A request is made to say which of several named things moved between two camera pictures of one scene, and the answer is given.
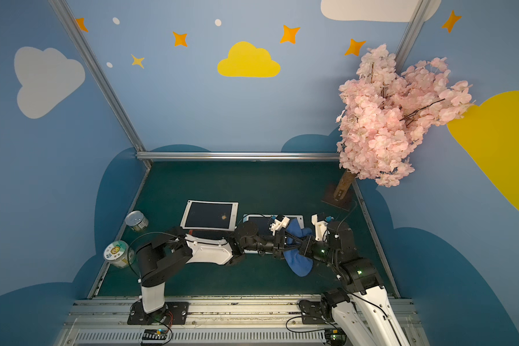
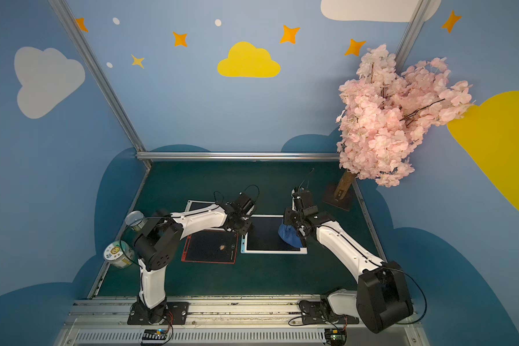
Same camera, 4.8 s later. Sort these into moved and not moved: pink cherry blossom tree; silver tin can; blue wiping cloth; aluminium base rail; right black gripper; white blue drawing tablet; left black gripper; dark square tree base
Moved: right black gripper; left black gripper; blue wiping cloth
Not moved: silver tin can; white blue drawing tablet; pink cherry blossom tree; aluminium base rail; dark square tree base
